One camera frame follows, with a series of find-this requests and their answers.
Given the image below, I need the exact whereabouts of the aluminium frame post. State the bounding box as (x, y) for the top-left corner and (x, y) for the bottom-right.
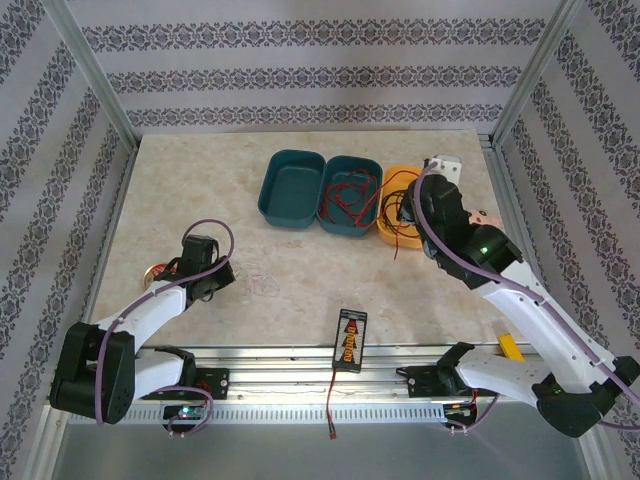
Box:
(492, 0), (586, 146)
(37, 0), (140, 151)

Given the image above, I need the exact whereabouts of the red black lead wire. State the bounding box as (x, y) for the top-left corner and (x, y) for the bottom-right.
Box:
(325, 370), (342, 444)

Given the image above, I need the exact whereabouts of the yellow plastic piece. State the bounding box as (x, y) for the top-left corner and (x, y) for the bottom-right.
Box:
(497, 332), (526, 362)

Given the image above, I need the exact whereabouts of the thin red cable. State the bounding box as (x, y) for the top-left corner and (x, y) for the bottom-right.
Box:
(316, 168), (405, 262)

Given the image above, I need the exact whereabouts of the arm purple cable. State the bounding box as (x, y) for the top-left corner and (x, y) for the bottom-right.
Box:
(412, 159), (640, 436)
(94, 218), (238, 440)

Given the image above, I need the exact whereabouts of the slotted metal cable duct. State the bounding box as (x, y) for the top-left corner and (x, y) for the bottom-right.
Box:
(67, 402), (446, 426)

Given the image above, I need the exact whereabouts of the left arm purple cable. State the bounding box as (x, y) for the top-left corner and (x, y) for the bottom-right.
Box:
(94, 218), (238, 440)

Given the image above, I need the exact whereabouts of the round red gold tin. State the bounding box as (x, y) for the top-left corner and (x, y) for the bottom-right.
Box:
(142, 263), (174, 297)

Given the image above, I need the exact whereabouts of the teal plastic bin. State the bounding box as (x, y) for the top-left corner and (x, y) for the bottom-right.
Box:
(316, 154), (385, 238)
(256, 148), (329, 232)

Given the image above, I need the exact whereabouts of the black printed charging board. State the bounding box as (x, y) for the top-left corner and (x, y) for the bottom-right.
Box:
(331, 308), (369, 374)

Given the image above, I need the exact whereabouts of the yellow plastic bin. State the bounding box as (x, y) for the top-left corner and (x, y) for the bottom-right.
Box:
(375, 163), (426, 250)

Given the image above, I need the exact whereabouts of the thin white cable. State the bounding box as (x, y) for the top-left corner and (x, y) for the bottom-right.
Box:
(233, 257), (282, 302)

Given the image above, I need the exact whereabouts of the small circuit board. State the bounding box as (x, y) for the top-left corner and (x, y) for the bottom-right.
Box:
(442, 402), (479, 426)
(162, 405), (209, 426)

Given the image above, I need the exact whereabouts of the pink plush doll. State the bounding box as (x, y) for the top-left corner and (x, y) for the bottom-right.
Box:
(467, 208), (502, 230)

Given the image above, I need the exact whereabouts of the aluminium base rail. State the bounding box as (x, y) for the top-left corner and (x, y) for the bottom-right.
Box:
(47, 343), (596, 401)

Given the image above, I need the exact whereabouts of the thin black cable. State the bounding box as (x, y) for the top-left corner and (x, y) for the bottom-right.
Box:
(378, 169), (426, 241)

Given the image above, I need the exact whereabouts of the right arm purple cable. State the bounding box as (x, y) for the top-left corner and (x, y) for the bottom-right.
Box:
(412, 159), (640, 436)

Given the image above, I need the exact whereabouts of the aluminium side rail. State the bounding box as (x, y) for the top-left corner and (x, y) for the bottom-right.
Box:
(477, 133), (566, 351)
(82, 144), (140, 326)

